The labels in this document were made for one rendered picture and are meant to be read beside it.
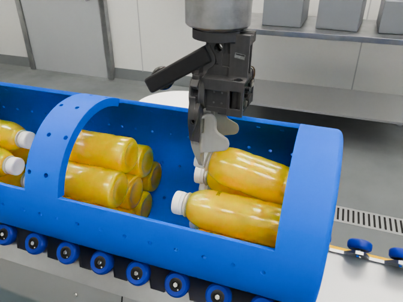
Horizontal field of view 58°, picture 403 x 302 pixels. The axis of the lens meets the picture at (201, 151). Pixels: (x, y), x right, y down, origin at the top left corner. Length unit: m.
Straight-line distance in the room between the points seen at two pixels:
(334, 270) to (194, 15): 0.54
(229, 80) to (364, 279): 0.47
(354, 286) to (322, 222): 0.30
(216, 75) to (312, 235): 0.25
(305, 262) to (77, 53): 4.52
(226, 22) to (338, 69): 3.41
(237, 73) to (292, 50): 3.34
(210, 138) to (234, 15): 0.18
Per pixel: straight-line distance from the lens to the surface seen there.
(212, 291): 0.65
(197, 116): 0.53
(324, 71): 3.88
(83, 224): 0.62
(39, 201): 0.65
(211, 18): 0.49
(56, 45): 5.02
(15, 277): 0.89
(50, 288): 0.84
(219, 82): 0.52
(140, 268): 0.69
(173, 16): 4.13
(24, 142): 0.88
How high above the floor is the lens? 1.48
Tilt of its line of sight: 30 degrees down
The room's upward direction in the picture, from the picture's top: straight up
